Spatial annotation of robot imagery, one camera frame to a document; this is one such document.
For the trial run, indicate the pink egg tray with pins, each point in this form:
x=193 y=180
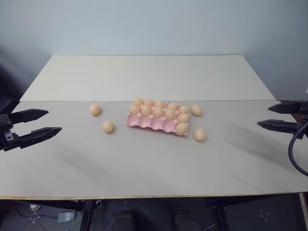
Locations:
x=156 y=124

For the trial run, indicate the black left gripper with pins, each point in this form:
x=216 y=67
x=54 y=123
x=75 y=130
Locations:
x=6 y=137

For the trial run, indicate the tan egg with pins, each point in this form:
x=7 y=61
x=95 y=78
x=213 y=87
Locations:
x=134 y=109
x=149 y=102
x=107 y=126
x=172 y=106
x=200 y=134
x=138 y=100
x=184 y=109
x=196 y=110
x=94 y=109
x=158 y=112
x=170 y=114
x=181 y=128
x=160 y=104
x=146 y=110
x=183 y=117

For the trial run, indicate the wooden table leg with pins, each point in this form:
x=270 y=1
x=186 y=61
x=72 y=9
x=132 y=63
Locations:
x=303 y=211

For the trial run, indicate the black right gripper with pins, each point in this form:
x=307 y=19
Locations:
x=303 y=113

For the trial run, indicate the dark bulky background object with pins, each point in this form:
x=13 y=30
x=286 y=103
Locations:
x=4 y=96

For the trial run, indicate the cream table board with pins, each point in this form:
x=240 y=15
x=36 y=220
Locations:
x=144 y=77

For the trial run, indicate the black table frame leg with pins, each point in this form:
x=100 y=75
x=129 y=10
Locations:
x=217 y=214
x=85 y=214

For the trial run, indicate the grey tape patch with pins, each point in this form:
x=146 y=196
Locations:
x=66 y=216

